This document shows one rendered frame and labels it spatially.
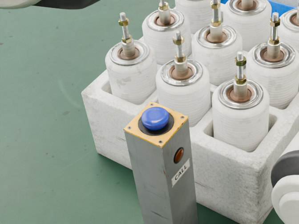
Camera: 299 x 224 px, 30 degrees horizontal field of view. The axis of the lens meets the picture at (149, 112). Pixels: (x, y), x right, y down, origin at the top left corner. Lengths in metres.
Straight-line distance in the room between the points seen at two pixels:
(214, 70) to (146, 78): 0.13
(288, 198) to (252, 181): 0.26
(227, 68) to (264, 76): 0.09
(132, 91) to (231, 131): 0.22
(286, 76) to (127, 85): 0.29
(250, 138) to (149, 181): 0.19
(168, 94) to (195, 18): 0.26
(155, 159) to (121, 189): 0.34
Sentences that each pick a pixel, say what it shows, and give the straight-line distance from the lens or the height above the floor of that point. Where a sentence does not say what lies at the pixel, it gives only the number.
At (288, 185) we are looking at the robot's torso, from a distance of 0.70.
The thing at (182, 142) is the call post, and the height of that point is 0.28.
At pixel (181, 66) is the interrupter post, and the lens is 0.97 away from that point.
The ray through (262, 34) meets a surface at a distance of 1.15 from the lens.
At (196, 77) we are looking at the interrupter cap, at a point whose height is 0.25.
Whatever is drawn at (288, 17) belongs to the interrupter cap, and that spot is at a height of 0.25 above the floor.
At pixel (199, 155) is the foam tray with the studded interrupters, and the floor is 0.15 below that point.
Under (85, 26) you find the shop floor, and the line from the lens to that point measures 1.60.
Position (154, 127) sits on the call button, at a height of 0.33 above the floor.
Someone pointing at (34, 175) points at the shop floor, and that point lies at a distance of 1.22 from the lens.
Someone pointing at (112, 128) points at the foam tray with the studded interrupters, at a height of 0.11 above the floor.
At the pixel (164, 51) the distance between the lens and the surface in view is 1.11.
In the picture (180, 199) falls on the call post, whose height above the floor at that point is 0.16.
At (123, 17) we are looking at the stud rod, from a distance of 1.00.
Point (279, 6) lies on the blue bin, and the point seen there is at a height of 0.11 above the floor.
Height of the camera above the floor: 0.89
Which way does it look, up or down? 44 degrees down
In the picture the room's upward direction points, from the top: 9 degrees counter-clockwise
